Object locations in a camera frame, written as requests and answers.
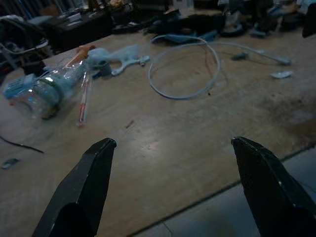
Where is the clear wrapper with red stick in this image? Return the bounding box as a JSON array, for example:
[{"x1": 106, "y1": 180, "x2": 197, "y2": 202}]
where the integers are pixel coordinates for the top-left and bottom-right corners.
[{"x1": 76, "y1": 70, "x2": 92, "y2": 128}]

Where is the light blue plastic tool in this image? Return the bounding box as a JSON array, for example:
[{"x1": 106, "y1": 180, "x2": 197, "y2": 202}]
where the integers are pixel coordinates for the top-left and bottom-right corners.
[{"x1": 111, "y1": 55, "x2": 151, "y2": 77}]

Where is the small grey cylinder cap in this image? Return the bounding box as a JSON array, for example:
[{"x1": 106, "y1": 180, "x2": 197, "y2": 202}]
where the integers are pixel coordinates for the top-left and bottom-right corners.
[{"x1": 99, "y1": 63, "x2": 113, "y2": 79}]

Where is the black office chair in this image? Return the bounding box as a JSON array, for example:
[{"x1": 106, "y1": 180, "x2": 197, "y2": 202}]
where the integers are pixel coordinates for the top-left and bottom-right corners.
[{"x1": 0, "y1": 16, "x2": 50, "y2": 75}]

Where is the orange wooden stick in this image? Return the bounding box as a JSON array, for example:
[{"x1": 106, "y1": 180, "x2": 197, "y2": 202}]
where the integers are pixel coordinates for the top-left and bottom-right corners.
[{"x1": 66, "y1": 45, "x2": 96, "y2": 67}]

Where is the blue flat plastic sheet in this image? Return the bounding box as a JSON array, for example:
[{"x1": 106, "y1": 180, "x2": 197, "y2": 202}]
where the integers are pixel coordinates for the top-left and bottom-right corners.
[{"x1": 151, "y1": 30, "x2": 219, "y2": 44}]

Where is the black ring-shaped object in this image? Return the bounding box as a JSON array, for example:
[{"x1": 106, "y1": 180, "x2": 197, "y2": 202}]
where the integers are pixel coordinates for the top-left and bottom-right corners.
[{"x1": 219, "y1": 21, "x2": 246, "y2": 38}]

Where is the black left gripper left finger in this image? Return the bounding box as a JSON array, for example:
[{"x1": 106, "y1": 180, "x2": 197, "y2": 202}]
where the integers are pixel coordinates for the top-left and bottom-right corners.
[{"x1": 31, "y1": 138, "x2": 117, "y2": 237}]

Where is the black box case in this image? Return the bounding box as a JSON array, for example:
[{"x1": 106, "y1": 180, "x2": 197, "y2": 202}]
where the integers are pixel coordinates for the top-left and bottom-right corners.
[{"x1": 45, "y1": 11, "x2": 114, "y2": 54}]

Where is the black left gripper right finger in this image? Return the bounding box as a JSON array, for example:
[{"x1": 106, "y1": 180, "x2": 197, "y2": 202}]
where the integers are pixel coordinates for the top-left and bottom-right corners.
[{"x1": 230, "y1": 136, "x2": 316, "y2": 237}]

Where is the small blue paper scrap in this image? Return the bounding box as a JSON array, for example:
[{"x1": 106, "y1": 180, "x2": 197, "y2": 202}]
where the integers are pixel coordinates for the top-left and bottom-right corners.
[{"x1": 1, "y1": 158, "x2": 20, "y2": 170}]

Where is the white crumpled paper scrap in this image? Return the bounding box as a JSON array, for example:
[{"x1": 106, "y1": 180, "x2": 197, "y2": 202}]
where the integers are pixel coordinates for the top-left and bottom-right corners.
[{"x1": 270, "y1": 71, "x2": 294, "y2": 79}]

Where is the clear crushed plastic bottle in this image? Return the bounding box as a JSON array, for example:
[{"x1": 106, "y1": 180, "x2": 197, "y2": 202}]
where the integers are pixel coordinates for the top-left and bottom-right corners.
[{"x1": 2, "y1": 59, "x2": 87, "y2": 121}]

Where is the black cable tie strip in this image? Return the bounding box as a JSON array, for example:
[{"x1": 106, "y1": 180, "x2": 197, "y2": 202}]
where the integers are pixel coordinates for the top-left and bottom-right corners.
[{"x1": 0, "y1": 135, "x2": 44, "y2": 154}]

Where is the white looped cable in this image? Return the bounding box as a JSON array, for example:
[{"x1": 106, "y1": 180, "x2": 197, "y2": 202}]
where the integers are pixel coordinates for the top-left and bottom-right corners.
[{"x1": 148, "y1": 35, "x2": 293, "y2": 100}]

